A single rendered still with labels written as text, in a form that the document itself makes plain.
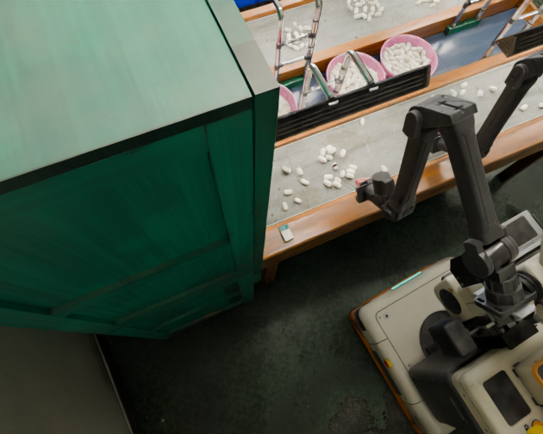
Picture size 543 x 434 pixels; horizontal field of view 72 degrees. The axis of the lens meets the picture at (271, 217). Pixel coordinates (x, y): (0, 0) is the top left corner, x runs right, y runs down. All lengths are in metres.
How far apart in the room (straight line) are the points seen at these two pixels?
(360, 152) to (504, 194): 1.37
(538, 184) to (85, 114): 2.78
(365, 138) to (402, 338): 0.96
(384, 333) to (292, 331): 0.50
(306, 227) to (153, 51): 1.07
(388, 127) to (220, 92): 1.38
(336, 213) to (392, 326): 0.72
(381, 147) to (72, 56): 1.37
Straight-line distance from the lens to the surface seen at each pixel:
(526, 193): 2.87
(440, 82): 1.94
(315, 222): 1.44
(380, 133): 1.70
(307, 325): 2.13
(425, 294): 2.03
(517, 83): 1.32
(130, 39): 0.47
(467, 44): 2.29
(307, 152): 1.58
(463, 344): 1.55
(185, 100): 0.41
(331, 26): 2.03
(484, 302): 1.11
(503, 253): 1.05
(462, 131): 0.92
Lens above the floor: 2.11
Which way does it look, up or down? 71 degrees down
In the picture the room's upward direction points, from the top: 8 degrees clockwise
